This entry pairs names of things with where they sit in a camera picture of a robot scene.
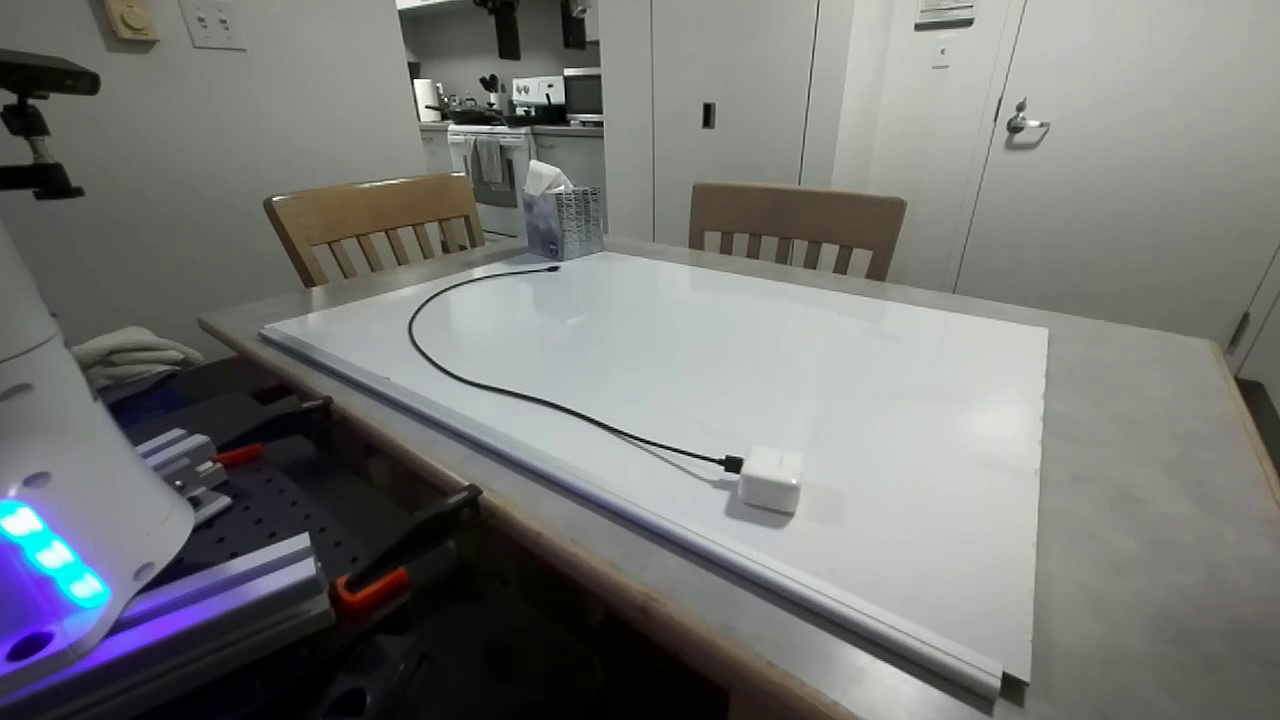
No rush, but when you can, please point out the orange handled clamp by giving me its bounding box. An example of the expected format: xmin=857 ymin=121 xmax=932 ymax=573
xmin=333 ymin=482 xmax=480 ymax=619

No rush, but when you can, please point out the wooden chair near tissue box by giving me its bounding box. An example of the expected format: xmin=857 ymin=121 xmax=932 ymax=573
xmin=262 ymin=170 xmax=487 ymax=287

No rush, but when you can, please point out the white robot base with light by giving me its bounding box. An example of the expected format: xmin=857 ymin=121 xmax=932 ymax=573
xmin=0 ymin=227 xmax=196 ymax=702

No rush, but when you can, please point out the black charging cable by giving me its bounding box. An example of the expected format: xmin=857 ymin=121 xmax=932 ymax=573
xmin=402 ymin=260 xmax=749 ymax=476

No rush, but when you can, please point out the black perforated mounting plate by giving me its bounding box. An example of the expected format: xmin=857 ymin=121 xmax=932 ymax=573
xmin=109 ymin=360 xmax=473 ymax=615

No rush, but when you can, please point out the blue tissue box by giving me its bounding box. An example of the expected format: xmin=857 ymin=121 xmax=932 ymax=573
xmin=523 ymin=161 xmax=602 ymax=260

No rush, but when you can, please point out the white folded cloth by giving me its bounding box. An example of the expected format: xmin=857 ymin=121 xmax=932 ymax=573
xmin=73 ymin=323 xmax=199 ymax=391

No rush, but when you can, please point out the white wall switch plate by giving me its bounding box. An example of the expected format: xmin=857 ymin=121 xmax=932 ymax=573
xmin=179 ymin=0 xmax=246 ymax=53

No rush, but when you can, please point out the wooden chair by door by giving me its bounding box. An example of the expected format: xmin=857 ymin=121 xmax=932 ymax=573
xmin=689 ymin=182 xmax=908 ymax=278

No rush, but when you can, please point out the beige round thermostat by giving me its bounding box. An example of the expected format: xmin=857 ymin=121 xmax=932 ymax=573
xmin=101 ymin=0 xmax=156 ymax=42

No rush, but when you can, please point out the silver door handle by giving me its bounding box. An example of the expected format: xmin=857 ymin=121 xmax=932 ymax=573
xmin=1005 ymin=104 xmax=1047 ymax=150

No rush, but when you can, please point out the white charger adapter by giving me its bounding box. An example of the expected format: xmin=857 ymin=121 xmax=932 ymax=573
xmin=736 ymin=447 xmax=802 ymax=515

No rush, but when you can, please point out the white board mat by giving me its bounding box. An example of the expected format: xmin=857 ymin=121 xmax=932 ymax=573
xmin=262 ymin=250 xmax=1047 ymax=697

